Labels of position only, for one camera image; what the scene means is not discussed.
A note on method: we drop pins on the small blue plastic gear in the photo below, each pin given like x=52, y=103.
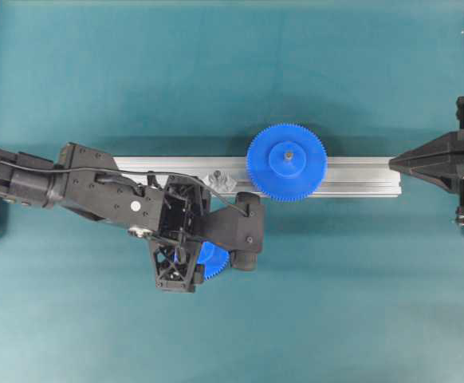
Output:
x=214, y=260

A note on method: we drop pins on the silver shaft mounting bracket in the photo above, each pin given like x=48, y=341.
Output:
x=221, y=182

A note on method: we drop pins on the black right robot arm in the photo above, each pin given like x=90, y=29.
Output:
x=22, y=181

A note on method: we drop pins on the large blue plastic gear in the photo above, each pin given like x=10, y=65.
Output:
x=286, y=181

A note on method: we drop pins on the aluminium extrusion rail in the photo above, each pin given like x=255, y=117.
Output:
x=347, y=177

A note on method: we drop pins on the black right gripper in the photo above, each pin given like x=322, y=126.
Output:
x=88, y=182

